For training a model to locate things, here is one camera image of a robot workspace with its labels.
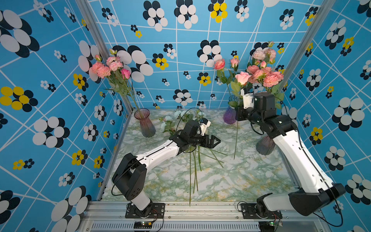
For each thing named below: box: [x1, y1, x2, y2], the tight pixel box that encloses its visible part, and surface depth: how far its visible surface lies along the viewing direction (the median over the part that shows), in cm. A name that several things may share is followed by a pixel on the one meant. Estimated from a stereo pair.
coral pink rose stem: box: [213, 58, 233, 98], surface depth 90 cm
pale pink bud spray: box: [251, 40, 277, 69], surface depth 86 cm
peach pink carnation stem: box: [263, 71, 288, 114], surface depth 70 cm
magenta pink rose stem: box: [120, 68, 143, 113], surface depth 80 cm
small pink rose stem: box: [230, 58, 240, 76], surface depth 92 cm
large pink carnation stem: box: [90, 55, 143, 117], surface depth 80 cm
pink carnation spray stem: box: [246, 64, 266, 87], surface depth 75 cm
